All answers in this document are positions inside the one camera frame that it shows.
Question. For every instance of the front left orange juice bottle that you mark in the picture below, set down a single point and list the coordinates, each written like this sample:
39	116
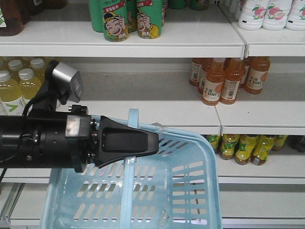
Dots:
214	82

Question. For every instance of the front right orange juice bottle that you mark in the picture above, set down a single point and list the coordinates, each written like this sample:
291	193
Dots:
257	75

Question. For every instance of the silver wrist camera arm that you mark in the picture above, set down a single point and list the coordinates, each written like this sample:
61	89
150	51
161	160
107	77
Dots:
68	80

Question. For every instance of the orange juice bottle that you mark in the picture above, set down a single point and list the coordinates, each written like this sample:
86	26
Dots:
257	75
214	82
233	75

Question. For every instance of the light blue plastic basket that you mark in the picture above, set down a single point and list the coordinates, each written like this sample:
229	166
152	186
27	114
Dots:
177	188

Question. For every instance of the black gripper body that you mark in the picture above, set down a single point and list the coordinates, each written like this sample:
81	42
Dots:
65	138

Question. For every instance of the yellow iced tea bottle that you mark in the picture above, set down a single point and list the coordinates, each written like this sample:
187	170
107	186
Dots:
246	145
229	142
264	145

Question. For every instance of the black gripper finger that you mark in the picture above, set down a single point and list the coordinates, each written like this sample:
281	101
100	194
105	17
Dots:
118	141

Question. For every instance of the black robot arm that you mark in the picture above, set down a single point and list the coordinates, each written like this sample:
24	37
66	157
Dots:
20	135

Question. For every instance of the front middle orange juice bottle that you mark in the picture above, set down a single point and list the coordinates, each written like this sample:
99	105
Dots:
233	75

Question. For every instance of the yellow vitamin drink bottle front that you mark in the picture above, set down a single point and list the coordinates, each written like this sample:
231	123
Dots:
29	84

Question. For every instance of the green cartoon drink can left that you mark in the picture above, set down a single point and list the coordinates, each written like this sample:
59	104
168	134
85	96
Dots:
114	17

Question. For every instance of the green cartoon drink can right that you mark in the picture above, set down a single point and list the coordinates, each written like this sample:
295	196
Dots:
149	18

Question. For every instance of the green cartoon drink can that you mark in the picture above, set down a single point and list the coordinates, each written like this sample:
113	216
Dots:
114	17
149	18

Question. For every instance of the white metal store shelving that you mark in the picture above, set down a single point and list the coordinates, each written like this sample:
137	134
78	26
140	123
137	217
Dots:
152	76

